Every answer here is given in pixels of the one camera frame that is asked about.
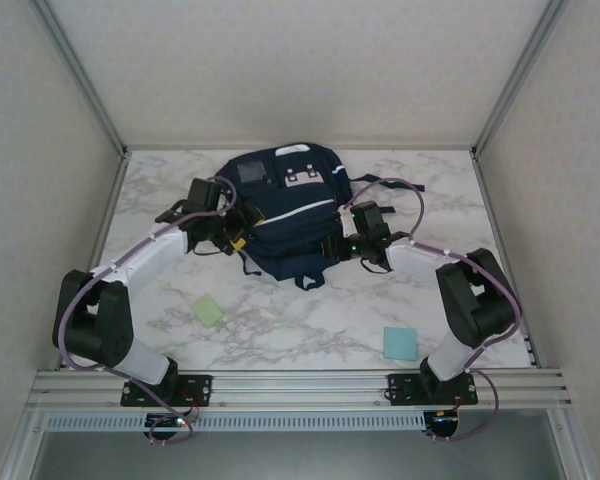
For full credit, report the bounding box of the aluminium frame post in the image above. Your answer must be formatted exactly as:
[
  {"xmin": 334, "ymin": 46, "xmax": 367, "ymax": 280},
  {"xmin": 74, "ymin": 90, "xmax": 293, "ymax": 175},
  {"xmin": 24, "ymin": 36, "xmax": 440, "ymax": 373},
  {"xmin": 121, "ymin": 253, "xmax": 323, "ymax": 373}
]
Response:
[
  {"xmin": 27, "ymin": 0, "xmax": 131, "ymax": 157},
  {"xmin": 472, "ymin": 0, "xmax": 574, "ymax": 157}
]

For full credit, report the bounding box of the green sticky note pad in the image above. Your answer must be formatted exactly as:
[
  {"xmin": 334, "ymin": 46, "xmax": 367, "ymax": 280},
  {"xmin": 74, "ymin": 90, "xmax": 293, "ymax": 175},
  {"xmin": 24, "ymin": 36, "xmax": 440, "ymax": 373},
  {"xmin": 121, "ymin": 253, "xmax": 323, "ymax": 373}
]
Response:
[{"xmin": 189, "ymin": 293, "xmax": 226, "ymax": 329}]

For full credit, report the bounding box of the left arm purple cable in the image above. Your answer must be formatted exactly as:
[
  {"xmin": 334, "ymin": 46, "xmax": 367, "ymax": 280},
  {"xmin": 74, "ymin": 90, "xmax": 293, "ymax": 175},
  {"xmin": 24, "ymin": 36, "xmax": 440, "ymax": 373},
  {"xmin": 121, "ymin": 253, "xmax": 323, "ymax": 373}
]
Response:
[{"xmin": 54, "ymin": 175, "xmax": 239, "ymax": 446}]

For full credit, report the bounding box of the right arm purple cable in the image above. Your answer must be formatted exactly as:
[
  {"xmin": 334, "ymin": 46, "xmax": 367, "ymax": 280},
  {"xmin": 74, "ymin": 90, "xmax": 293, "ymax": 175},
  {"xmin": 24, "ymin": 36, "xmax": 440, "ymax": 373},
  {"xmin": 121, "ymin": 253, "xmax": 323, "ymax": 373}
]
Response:
[{"xmin": 349, "ymin": 178, "xmax": 524, "ymax": 444}]

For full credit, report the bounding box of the aluminium frame leg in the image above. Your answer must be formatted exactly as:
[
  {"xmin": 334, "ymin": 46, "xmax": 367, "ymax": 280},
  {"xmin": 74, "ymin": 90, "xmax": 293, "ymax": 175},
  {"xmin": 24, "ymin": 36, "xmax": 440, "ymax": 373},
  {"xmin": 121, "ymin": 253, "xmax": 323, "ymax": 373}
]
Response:
[
  {"xmin": 547, "ymin": 409, "xmax": 600, "ymax": 480},
  {"xmin": 0, "ymin": 409, "xmax": 49, "ymax": 480}
]

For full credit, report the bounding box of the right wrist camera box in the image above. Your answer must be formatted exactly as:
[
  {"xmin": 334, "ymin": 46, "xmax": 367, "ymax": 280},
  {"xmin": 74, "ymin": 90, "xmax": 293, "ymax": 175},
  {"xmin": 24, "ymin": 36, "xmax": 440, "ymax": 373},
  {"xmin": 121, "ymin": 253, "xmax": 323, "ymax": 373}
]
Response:
[{"xmin": 336, "ymin": 208, "xmax": 354, "ymax": 240}]

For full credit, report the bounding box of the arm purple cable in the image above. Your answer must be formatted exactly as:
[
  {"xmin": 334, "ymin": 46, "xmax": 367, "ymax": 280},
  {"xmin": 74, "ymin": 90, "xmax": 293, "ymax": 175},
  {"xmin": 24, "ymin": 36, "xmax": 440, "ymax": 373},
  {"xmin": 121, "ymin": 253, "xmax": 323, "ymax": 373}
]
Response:
[
  {"xmin": 54, "ymin": 175, "xmax": 239, "ymax": 446},
  {"xmin": 349, "ymin": 178, "xmax": 524, "ymax": 444}
]

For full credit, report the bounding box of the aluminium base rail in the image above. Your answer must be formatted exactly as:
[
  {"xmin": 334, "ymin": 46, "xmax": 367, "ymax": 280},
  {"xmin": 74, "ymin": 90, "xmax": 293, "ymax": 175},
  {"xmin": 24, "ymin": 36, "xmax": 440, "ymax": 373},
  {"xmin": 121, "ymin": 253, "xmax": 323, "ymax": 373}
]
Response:
[{"xmin": 27, "ymin": 368, "xmax": 574, "ymax": 412}]

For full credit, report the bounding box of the small controller board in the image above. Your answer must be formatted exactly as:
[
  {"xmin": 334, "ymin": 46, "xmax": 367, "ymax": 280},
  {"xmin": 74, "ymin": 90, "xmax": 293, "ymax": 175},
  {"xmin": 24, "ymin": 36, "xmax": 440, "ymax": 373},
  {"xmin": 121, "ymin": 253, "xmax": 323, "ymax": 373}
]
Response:
[
  {"xmin": 144, "ymin": 412, "xmax": 201, "ymax": 432},
  {"xmin": 423, "ymin": 409, "xmax": 462, "ymax": 437}
]

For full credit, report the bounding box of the aluminium table side rail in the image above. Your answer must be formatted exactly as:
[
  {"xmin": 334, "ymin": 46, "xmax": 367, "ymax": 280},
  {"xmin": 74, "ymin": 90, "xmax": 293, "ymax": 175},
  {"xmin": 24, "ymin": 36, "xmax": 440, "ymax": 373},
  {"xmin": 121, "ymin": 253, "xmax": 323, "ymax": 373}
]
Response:
[
  {"xmin": 472, "ymin": 149, "xmax": 540, "ymax": 370},
  {"xmin": 54, "ymin": 149, "xmax": 131, "ymax": 372}
]

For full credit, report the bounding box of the grey slotted cable duct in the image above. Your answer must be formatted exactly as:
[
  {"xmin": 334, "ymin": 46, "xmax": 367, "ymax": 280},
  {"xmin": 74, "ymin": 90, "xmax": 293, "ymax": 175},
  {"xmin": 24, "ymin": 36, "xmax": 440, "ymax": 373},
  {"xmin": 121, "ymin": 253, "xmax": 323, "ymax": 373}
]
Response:
[{"xmin": 44, "ymin": 412, "xmax": 426, "ymax": 432}]

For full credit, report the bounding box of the blue sticky note pad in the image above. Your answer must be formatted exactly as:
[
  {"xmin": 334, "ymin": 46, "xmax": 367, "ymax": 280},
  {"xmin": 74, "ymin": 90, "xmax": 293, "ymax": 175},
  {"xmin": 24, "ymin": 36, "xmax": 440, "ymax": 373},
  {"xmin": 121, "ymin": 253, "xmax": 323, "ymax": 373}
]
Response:
[{"xmin": 383, "ymin": 326, "xmax": 420, "ymax": 361}]

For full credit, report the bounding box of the navy blue backpack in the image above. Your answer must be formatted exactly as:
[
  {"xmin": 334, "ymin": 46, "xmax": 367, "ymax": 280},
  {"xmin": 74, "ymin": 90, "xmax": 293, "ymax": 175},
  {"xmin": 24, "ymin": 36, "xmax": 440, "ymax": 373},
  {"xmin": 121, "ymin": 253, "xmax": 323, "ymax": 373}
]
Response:
[{"xmin": 213, "ymin": 142, "xmax": 397, "ymax": 291}]

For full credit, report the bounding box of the aluminium table back rail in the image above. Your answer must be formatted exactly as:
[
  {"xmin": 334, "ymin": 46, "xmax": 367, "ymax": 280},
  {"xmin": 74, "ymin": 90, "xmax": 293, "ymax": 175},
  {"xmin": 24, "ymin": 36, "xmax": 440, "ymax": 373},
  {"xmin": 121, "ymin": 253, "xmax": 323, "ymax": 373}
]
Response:
[{"xmin": 123, "ymin": 144, "xmax": 477, "ymax": 153}]

